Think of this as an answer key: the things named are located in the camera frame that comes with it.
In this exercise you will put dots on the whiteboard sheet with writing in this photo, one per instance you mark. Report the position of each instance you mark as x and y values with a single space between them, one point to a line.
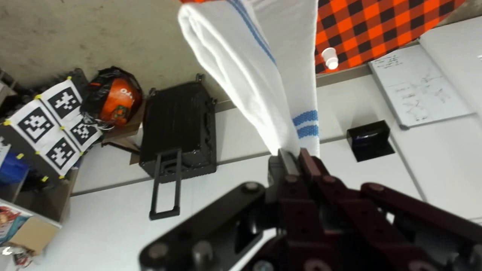
419 85

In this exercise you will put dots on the orange black plaid tablecloth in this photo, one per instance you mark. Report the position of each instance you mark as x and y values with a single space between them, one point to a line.
382 25

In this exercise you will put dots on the white cloth with blue stripes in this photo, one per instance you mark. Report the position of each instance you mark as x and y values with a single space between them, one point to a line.
261 76

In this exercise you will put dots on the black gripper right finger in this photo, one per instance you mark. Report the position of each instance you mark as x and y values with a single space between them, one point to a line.
362 226

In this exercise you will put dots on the brown cardboard box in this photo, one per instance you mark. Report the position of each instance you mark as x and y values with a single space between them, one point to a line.
35 234

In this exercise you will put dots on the black white marker tag board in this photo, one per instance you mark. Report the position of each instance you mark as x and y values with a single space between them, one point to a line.
50 125

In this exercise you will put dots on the black wall box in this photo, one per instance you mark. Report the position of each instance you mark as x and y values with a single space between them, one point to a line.
371 139

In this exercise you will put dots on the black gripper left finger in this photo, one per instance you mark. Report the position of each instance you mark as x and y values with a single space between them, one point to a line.
250 216

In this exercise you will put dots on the black suitcase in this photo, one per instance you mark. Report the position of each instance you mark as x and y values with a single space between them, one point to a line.
178 130

